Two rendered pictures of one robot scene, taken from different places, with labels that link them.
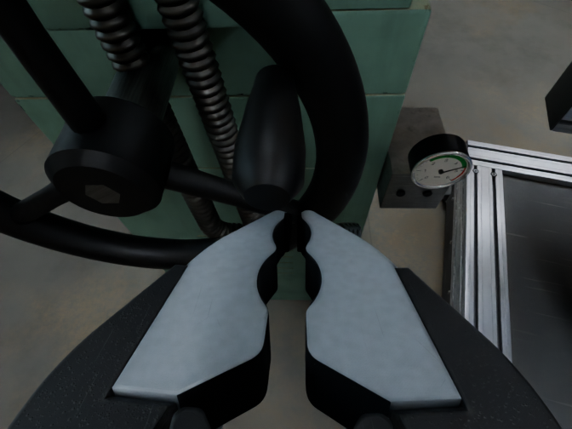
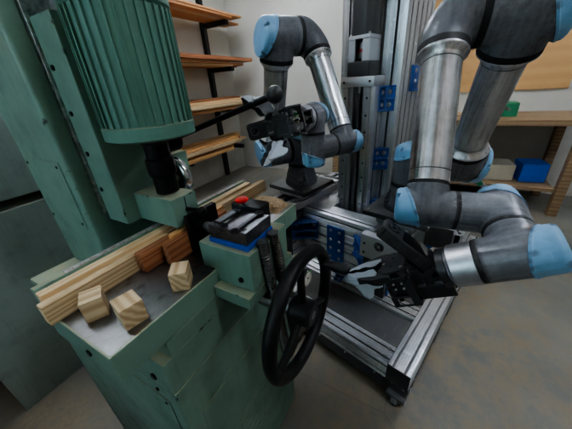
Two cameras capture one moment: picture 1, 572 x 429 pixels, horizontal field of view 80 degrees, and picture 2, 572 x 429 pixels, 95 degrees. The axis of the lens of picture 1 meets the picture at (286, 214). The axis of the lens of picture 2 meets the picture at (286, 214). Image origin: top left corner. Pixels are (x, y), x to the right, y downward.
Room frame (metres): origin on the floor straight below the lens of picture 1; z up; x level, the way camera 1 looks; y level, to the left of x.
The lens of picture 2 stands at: (-0.02, 0.47, 1.24)
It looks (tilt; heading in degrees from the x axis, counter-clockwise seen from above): 26 degrees down; 296
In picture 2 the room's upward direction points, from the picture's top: 4 degrees counter-clockwise
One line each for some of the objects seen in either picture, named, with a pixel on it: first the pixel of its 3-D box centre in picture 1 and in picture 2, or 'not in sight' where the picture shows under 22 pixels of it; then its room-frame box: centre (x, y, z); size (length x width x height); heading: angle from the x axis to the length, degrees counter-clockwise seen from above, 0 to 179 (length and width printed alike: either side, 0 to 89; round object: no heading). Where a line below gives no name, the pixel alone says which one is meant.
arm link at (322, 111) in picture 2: not in sight; (312, 117); (0.26, -0.34, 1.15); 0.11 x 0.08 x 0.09; 85
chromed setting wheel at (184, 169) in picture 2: not in sight; (175, 176); (0.60, -0.07, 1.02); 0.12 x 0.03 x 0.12; 175
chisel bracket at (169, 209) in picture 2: not in sight; (168, 207); (0.50, 0.06, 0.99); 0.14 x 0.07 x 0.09; 175
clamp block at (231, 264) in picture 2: not in sight; (246, 248); (0.28, 0.06, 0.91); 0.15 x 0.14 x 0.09; 85
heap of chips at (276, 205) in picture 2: not in sight; (266, 201); (0.37, -0.19, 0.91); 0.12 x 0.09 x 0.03; 175
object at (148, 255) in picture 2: not in sight; (179, 239); (0.46, 0.09, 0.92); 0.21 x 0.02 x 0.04; 85
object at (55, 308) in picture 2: not in sight; (194, 225); (0.47, 0.02, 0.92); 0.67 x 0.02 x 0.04; 85
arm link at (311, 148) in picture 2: not in sight; (317, 148); (0.25, -0.35, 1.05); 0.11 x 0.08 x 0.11; 50
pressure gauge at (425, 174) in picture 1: (434, 164); (303, 278); (0.24, -0.17, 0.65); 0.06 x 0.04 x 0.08; 85
